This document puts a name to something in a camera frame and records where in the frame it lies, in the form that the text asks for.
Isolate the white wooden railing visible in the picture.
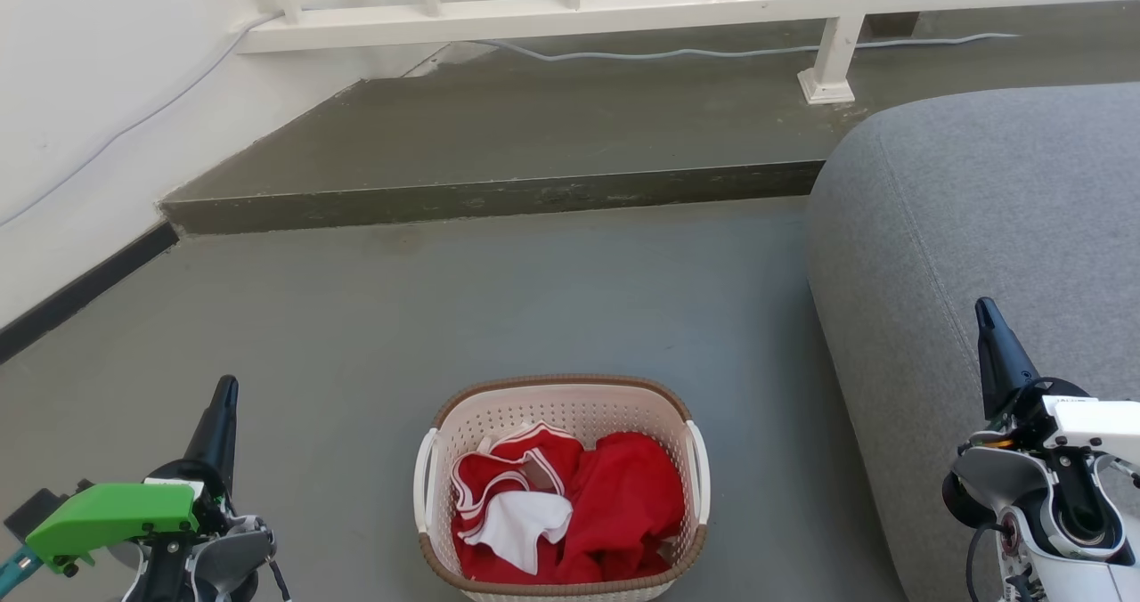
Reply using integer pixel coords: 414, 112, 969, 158
236, 0, 1140, 106

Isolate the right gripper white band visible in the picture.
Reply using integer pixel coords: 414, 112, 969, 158
942, 297, 1140, 533

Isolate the plain red garment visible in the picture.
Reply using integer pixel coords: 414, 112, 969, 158
557, 431, 687, 583

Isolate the grey fabric sofa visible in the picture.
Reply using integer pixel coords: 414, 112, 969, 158
806, 83, 1140, 602

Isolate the red garment with white trim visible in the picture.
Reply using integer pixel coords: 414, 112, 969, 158
450, 421, 586, 585

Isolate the thin grey cable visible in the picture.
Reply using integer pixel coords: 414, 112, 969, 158
0, 12, 1021, 229

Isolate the cream perforated laundry basket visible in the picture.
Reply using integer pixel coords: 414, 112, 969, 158
412, 374, 712, 602

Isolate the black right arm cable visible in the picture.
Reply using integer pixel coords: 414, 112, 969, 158
965, 520, 1003, 602

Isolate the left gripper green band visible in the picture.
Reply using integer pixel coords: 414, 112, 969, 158
25, 375, 240, 578

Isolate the black baseboard strip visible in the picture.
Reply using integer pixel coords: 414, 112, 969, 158
0, 221, 180, 362

